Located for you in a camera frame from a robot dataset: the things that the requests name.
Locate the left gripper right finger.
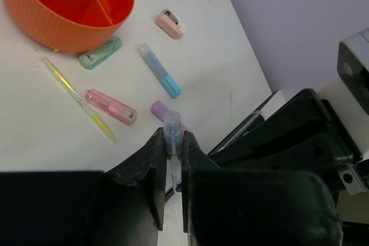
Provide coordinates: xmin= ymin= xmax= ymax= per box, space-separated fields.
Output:
xmin=180 ymin=132 xmax=343 ymax=245

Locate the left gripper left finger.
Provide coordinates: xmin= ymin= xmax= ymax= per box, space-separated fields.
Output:
xmin=1 ymin=128 xmax=167 ymax=245

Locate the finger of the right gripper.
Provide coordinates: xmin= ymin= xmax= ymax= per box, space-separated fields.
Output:
xmin=211 ymin=89 xmax=355 ymax=171

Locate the yellow thin highlighter pen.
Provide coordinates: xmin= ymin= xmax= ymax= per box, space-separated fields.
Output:
xmin=43 ymin=57 xmax=116 ymax=142

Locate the blue white pen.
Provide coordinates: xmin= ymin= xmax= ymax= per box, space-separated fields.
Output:
xmin=163 ymin=111 xmax=183 ymax=192

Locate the pink translucent correction tape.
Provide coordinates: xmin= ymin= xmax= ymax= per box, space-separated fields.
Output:
xmin=85 ymin=89 xmax=137 ymax=126

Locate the grey thin pen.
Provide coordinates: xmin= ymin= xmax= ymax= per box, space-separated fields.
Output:
xmin=216 ymin=111 xmax=265 ymax=151

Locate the pink purple highlighter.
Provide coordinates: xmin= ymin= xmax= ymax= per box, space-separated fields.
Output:
xmin=150 ymin=100 xmax=191 ymax=133

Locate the blue highlighter with clear cap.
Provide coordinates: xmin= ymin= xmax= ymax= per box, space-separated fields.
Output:
xmin=137 ymin=44 xmax=182 ymax=99

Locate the green translucent correction tape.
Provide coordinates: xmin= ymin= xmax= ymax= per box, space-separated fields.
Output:
xmin=77 ymin=36 xmax=122 ymax=70

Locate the pink white correction tape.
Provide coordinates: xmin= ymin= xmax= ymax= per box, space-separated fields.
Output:
xmin=155 ymin=9 xmax=187 ymax=40

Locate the orange round desk organizer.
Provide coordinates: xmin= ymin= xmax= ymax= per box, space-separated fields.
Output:
xmin=2 ymin=0 xmax=135 ymax=53

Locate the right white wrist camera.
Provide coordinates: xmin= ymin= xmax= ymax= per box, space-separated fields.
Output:
xmin=317 ymin=28 xmax=368 ymax=161

